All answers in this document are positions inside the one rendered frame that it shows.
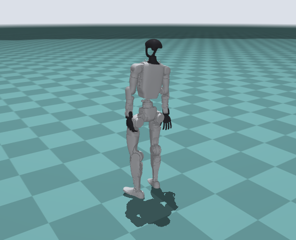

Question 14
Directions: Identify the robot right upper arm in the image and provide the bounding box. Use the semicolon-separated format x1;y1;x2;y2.
160;65;171;95

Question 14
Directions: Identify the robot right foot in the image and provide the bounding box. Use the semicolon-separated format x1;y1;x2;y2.
147;178;160;189

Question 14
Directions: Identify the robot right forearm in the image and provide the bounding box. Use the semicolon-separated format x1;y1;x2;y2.
161;92;170;114

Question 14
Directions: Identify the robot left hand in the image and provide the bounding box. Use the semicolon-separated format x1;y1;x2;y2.
125;111;138;132

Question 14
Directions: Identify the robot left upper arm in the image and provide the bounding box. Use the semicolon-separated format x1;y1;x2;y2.
127;63;144;95

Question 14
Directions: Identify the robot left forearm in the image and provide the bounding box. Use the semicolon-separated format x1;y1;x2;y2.
124;87;134;117

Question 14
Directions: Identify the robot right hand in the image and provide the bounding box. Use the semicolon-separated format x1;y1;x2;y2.
160;108;172;130

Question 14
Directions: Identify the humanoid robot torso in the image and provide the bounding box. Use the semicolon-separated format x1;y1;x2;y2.
137;60;165;122

